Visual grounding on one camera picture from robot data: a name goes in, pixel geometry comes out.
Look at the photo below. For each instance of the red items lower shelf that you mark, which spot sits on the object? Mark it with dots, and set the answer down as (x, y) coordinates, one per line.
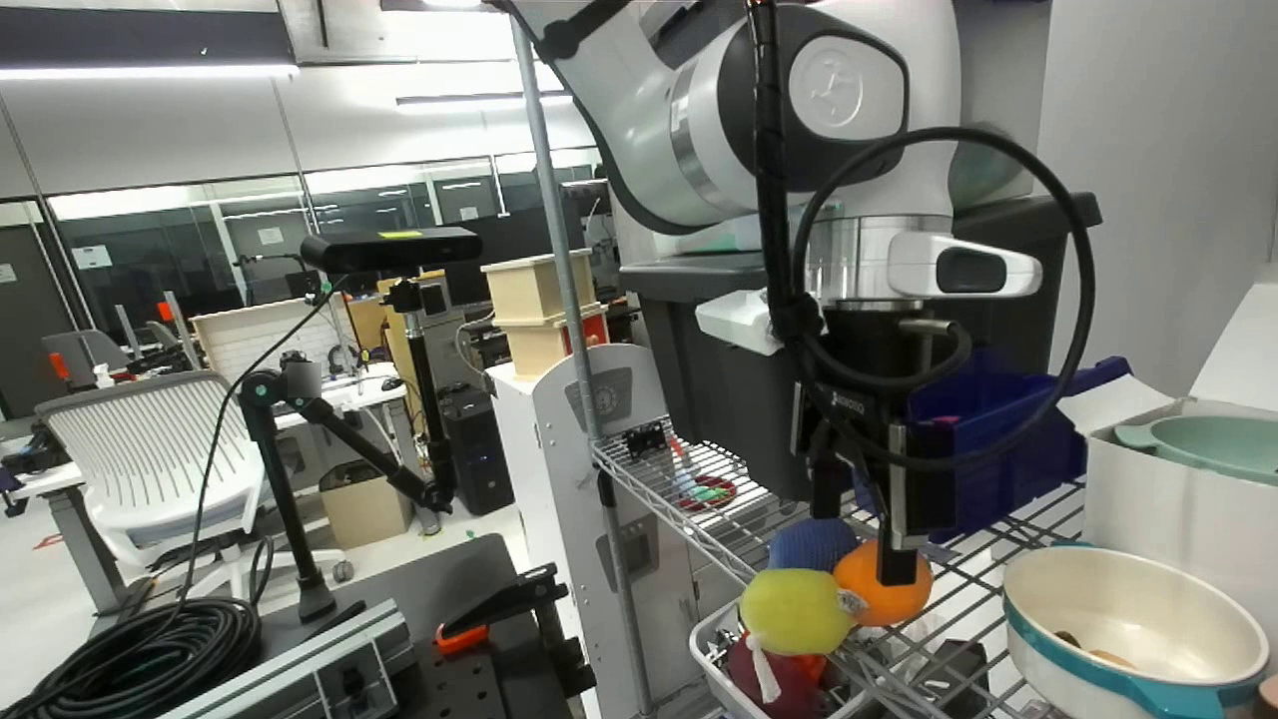
(778, 683)

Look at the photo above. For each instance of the packet of coloured foam balls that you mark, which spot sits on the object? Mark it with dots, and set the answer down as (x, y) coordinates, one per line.
(820, 586)

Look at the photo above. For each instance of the black stereo camera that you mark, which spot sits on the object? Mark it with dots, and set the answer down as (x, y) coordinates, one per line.
(387, 253)

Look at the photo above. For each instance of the black mounting table with clamps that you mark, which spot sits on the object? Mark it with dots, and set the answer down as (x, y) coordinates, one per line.
(445, 635)

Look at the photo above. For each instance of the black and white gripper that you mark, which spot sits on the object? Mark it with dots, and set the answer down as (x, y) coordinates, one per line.
(849, 407)

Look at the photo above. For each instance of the grey mesh office chair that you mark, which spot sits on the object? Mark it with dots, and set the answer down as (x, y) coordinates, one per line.
(156, 469)

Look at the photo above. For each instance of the white open cardboard box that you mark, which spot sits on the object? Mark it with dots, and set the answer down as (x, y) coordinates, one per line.
(1192, 477)

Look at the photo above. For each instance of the blue plastic crate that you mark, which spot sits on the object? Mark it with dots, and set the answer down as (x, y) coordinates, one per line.
(968, 414)

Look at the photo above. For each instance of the beige wooden organiser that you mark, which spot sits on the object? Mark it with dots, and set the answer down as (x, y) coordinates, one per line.
(534, 312)

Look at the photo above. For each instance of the white bowl with teal rim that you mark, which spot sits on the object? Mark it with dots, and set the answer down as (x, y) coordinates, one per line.
(1120, 635)

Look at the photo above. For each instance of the large dark grey tote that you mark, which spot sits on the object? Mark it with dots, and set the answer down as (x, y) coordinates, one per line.
(727, 382)

